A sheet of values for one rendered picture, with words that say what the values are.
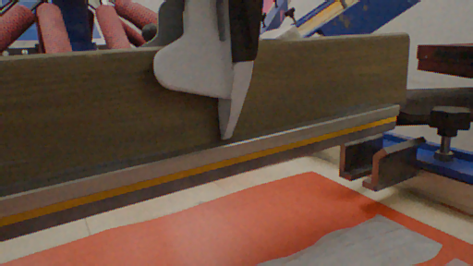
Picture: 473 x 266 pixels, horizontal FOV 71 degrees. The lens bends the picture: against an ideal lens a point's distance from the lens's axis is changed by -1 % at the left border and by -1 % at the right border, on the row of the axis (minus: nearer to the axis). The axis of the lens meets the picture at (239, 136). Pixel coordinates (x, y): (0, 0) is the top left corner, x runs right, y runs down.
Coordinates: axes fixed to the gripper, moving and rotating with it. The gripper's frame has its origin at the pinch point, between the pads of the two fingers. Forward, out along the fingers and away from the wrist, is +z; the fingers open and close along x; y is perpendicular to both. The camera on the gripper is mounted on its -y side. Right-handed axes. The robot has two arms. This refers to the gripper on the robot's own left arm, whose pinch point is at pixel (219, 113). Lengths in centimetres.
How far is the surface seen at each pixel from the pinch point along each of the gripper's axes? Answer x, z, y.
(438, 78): -91, 21, -200
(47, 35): -61, -7, 8
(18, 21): -70, -11, 12
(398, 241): 5.8, 13.1, -14.9
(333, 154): -12.6, 12.0, -25.7
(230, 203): -10.3, 13.5, -6.2
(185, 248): -4.9, 13.6, 1.8
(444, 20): -92, -14, -200
